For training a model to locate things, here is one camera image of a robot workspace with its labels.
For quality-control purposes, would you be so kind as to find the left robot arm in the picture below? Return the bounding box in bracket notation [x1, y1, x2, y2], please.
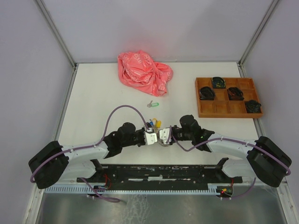
[28, 122, 146, 189]

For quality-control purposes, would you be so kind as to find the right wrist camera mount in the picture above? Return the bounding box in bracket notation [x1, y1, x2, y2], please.
[158, 126, 172, 145]

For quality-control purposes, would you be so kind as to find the key with green tag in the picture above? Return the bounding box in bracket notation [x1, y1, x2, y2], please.
[147, 100, 159, 108]

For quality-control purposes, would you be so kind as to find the black coiled item right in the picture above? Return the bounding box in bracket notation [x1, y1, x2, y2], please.
[245, 100, 261, 113]

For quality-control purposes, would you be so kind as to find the black coiled item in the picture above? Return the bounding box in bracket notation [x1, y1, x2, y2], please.
[199, 86, 215, 100]
[227, 87, 244, 101]
[245, 100, 261, 113]
[211, 77, 226, 89]

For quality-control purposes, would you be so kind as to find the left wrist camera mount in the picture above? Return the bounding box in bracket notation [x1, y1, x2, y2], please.
[144, 127, 157, 145]

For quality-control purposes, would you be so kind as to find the black coiled item top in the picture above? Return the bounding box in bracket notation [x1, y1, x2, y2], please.
[211, 77, 226, 89]

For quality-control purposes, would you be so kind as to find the black coiled item left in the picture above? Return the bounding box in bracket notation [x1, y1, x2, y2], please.
[199, 86, 215, 100]

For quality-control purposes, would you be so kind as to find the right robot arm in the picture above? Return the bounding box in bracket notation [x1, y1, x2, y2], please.
[170, 115, 292, 188]

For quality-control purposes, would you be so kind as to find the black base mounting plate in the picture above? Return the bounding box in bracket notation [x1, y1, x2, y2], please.
[86, 164, 242, 191]

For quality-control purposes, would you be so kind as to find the white slotted cable duct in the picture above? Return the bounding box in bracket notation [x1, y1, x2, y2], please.
[43, 183, 222, 194]

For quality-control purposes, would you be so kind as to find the crumpled pink plastic bag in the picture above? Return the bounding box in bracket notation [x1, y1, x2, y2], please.
[117, 50, 173, 97]

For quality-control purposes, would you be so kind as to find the key organiser ring with keys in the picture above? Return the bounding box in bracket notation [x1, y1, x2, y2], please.
[146, 118, 175, 148]

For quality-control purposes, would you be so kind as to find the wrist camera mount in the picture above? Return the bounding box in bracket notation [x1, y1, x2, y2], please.
[144, 127, 157, 145]
[158, 126, 172, 145]

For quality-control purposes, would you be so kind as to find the black coiled item middle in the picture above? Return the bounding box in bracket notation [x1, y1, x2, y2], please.
[227, 87, 244, 101]

